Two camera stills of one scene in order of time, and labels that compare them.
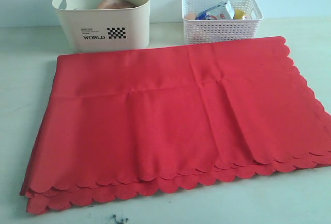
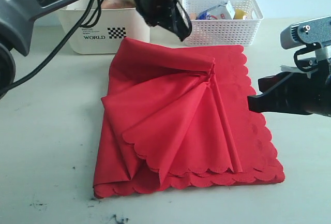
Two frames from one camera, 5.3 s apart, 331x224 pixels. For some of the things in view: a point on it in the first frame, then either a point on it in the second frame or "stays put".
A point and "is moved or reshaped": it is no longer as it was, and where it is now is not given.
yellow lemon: [239, 13] stays put
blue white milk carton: [223, 11] stays put
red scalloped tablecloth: [120, 124] is moved or reshaped
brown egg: [191, 16] stays put
